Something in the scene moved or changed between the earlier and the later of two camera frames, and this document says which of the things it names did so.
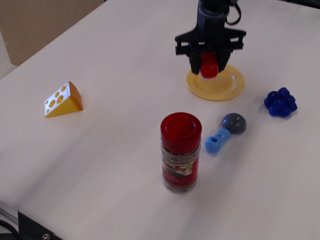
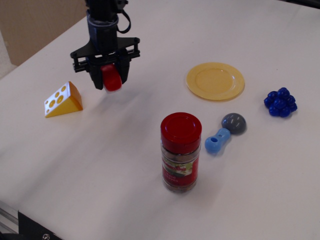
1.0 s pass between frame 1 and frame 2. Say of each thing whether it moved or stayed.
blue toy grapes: stayed
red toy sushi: moved
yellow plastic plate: stayed
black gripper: moved
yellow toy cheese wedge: stayed
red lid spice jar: stayed
